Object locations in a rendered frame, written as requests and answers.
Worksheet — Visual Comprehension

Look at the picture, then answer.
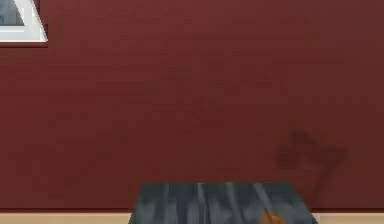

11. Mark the white framed window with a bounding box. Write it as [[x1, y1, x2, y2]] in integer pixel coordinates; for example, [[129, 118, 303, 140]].
[[0, 0, 49, 44]]

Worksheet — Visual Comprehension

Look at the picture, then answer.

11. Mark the dark grey table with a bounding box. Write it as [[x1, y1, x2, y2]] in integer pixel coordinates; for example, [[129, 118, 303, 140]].
[[128, 181, 319, 224]]

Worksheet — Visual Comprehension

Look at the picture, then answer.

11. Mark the small orange object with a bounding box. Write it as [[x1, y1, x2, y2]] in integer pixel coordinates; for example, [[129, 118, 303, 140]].
[[259, 211, 284, 224]]

